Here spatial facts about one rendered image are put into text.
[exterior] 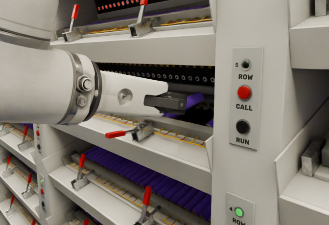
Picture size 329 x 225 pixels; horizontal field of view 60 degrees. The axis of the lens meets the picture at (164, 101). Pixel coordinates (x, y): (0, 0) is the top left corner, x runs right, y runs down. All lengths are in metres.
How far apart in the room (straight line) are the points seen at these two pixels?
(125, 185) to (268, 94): 0.46
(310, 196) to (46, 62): 0.32
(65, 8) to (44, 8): 0.65
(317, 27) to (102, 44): 0.40
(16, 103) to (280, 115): 0.27
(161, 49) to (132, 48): 0.08
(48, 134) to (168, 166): 0.52
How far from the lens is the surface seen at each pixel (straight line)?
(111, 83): 0.32
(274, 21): 0.35
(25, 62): 0.28
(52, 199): 1.00
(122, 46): 0.54
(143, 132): 0.53
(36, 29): 0.28
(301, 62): 0.34
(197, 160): 0.45
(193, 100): 0.48
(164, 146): 0.50
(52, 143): 0.93
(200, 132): 0.47
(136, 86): 0.34
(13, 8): 0.28
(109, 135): 0.49
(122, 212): 0.69
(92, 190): 0.79
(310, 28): 0.33
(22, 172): 1.47
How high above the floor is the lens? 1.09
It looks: 9 degrees down
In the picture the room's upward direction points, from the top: straight up
